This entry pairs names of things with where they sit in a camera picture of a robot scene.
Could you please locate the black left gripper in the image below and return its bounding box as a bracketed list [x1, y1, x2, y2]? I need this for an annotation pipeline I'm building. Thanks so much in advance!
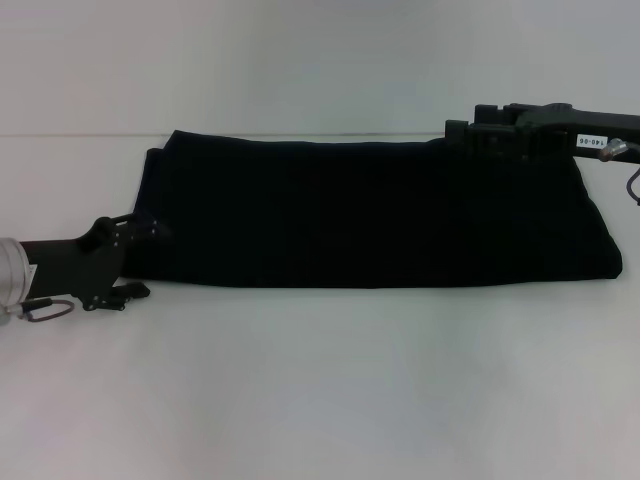
[18, 212, 174, 314]

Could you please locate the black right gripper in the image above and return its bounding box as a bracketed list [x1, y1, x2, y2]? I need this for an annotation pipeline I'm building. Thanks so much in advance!
[444, 102, 640, 167]

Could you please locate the black t-shirt with FREE print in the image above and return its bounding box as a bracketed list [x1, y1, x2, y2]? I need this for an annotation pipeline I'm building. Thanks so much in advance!
[122, 129, 625, 290]

